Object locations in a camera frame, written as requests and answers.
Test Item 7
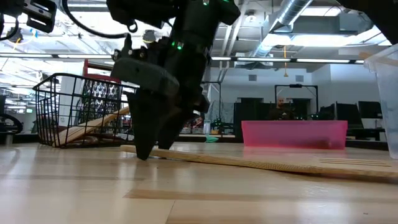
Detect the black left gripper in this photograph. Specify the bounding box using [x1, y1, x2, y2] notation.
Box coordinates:
[0, 0, 57, 34]

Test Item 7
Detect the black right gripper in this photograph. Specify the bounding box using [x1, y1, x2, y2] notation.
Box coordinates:
[110, 37, 218, 162]

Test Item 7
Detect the slotted wooden spatula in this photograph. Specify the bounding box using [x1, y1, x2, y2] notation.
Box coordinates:
[120, 144, 398, 183]
[52, 106, 131, 147]

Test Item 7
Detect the dark wooden spoon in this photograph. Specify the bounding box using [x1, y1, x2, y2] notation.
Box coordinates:
[67, 136, 103, 146]

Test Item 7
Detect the black ceiling lamp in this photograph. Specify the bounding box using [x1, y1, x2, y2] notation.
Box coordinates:
[6, 27, 24, 44]
[142, 29, 157, 44]

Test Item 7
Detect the person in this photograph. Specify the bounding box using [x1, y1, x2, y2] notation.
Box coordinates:
[190, 115, 205, 129]
[269, 96, 295, 121]

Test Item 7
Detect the red metal box grater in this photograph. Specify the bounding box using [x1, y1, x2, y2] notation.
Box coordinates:
[81, 59, 123, 138]

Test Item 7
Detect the black partition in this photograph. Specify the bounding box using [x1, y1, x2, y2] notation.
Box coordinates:
[233, 98, 276, 142]

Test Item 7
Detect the pink plastic bin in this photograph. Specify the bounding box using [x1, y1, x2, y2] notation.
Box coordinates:
[241, 120, 348, 151]

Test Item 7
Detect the dark background monitor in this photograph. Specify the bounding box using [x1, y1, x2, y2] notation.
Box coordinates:
[358, 101, 381, 119]
[335, 102, 358, 123]

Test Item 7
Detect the clear plastic container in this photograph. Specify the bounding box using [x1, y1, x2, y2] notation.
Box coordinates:
[363, 43, 398, 160]

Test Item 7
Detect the black wire basket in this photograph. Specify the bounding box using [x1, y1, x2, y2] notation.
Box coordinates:
[32, 73, 139, 149]

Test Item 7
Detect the black overhead frame beam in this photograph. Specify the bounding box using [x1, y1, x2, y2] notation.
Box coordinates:
[0, 52, 363, 60]

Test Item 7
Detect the black background rig frame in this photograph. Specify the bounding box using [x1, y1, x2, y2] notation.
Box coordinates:
[274, 83, 319, 121]

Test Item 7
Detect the yellow hanging cord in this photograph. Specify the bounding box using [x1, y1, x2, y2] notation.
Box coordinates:
[282, 45, 289, 78]

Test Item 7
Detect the silver ventilation duct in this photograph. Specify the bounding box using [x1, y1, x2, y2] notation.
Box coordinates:
[248, 0, 313, 58]

